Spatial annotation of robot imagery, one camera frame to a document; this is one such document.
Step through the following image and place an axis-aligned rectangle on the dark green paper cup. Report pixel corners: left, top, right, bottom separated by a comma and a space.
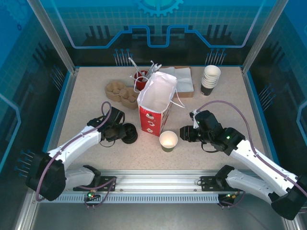
159, 130, 179, 153

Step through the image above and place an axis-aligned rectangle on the aluminium mounting rail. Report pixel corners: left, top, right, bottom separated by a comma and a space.
31, 169, 288, 192

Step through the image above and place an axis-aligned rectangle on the slotted grey cable duct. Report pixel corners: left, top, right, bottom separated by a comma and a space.
37, 193, 221, 205

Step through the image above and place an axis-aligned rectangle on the blue table edge strip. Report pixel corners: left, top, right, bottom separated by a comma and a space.
242, 69, 283, 175
35, 70, 76, 175

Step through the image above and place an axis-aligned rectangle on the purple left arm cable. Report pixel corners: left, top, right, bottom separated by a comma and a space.
35, 101, 118, 209

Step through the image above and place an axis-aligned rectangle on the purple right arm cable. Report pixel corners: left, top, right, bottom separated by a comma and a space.
199, 100, 307, 210

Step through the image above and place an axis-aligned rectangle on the black cup lid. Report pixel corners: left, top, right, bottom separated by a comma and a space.
122, 123, 139, 145

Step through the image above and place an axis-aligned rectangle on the grey metal base tray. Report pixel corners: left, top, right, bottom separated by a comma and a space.
31, 203, 288, 230

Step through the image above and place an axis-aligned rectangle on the white paper napkin stack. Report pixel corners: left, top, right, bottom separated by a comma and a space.
161, 67, 194, 93

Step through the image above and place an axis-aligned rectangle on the red and white paper bag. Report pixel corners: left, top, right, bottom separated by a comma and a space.
134, 71, 187, 138

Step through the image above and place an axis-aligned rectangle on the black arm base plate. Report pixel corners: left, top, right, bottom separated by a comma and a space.
72, 175, 118, 192
200, 175, 245, 192

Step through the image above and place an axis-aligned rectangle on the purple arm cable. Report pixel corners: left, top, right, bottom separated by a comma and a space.
35, 101, 118, 209
199, 100, 307, 210

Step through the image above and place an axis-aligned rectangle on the stack of white napkins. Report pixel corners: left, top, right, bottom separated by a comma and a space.
161, 66, 194, 98

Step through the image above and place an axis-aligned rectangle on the black paper cup stack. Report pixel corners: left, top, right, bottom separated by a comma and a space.
200, 64, 221, 96

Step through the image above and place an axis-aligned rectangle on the small green-lit circuit board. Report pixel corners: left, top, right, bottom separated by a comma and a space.
86, 190, 101, 201
222, 191, 240, 201

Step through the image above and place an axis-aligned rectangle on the aluminium frame post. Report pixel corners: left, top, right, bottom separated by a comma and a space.
240, 0, 290, 75
26, 0, 80, 74

